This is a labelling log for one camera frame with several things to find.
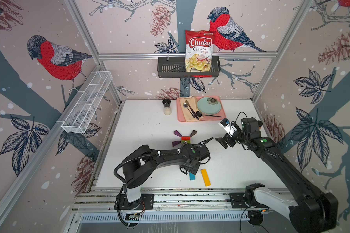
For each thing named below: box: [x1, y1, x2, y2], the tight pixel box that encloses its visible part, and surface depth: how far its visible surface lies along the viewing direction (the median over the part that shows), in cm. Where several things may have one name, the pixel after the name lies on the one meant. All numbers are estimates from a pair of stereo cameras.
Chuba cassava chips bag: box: [185, 29, 216, 72], surface depth 87 cm
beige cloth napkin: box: [179, 96, 205, 122], surface depth 117 cm
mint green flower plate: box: [196, 96, 222, 115], surface depth 120 cm
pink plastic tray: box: [176, 96, 227, 123], surface depth 116 cm
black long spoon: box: [195, 111, 223, 118], surface depth 113 cm
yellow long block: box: [200, 168, 212, 187], surface depth 83 cm
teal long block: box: [189, 171, 196, 181], surface depth 83 cm
